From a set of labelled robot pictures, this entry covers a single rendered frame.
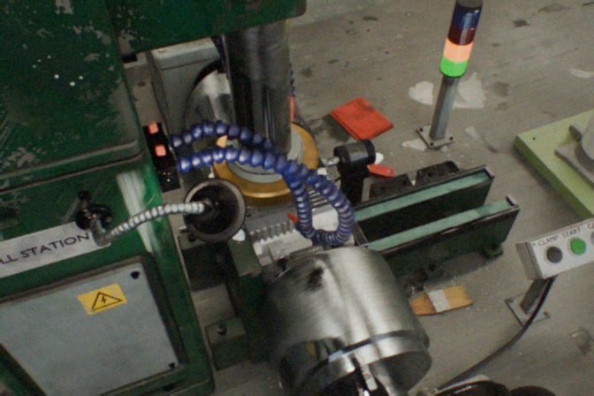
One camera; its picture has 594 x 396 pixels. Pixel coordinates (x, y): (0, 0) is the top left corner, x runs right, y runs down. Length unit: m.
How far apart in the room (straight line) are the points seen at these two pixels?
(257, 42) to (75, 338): 0.49
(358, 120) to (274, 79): 0.88
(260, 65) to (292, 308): 0.38
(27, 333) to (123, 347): 0.15
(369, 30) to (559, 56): 0.60
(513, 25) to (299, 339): 1.50
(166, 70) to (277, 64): 0.59
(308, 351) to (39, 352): 0.38
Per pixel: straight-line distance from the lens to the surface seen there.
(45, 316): 0.87
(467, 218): 1.36
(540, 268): 1.15
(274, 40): 0.79
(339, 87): 1.80
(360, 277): 0.94
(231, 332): 1.17
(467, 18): 1.42
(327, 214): 1.11
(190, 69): 1.39
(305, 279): 0.94
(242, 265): 0.97
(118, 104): 0.62
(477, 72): 1.92
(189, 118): 1.30
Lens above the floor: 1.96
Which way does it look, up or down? 51 degrees down
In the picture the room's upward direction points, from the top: straight up
